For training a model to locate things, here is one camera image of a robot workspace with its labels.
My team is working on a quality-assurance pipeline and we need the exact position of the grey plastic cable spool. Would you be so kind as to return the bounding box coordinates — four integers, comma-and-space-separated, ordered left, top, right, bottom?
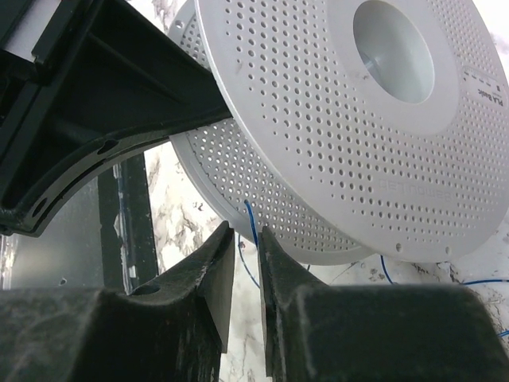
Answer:
169, 1, 508, 265

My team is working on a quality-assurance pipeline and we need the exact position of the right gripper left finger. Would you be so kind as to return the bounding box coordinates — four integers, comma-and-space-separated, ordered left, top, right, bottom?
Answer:
1, 222, 235, 381

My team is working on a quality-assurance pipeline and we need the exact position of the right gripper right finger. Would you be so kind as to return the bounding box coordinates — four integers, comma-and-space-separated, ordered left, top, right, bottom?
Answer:
258, 228, 508, 381

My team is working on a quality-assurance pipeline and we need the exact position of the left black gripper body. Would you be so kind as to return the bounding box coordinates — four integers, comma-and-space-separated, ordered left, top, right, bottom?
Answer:
1, 1, 230, 237

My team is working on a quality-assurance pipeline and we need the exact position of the blue cable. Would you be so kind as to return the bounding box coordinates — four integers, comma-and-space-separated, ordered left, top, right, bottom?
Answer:
236, 198, 509, 339

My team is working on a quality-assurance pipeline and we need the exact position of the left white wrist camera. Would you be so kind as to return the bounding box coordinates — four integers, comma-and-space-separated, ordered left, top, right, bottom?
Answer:
1, 0, 60, 63

